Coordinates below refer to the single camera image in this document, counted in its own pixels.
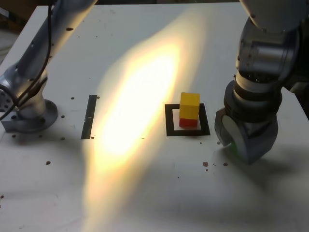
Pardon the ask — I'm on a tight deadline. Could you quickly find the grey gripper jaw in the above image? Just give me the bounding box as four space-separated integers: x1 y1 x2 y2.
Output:
215 108 247 147
237 119 279 166

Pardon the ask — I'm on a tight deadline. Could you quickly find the green cube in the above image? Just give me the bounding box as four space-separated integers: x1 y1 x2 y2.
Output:
229 141 241 158

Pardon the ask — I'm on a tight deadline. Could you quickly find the red cube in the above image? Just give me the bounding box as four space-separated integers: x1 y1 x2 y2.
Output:
179 117 199 128

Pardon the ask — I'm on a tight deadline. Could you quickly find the yellow cube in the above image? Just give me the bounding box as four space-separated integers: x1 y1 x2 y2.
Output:
180 92 201 121

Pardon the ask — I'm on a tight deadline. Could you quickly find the black tape square outline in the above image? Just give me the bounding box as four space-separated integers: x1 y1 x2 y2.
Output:
164 103 211 137

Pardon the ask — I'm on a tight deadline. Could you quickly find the black tape strip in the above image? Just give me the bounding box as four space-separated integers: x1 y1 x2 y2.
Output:
81 95 98 140

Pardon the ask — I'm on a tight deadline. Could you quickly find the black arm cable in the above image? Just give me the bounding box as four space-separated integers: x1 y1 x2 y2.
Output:
0 0 53 120

